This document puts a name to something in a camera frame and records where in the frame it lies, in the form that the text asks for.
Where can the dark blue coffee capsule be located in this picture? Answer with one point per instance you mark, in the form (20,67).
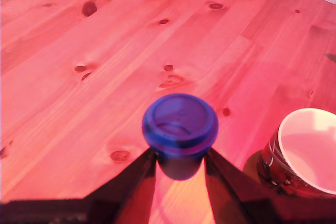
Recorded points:
(181,129)

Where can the patterned mug with white inside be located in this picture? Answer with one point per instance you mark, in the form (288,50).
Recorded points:
(304,153)

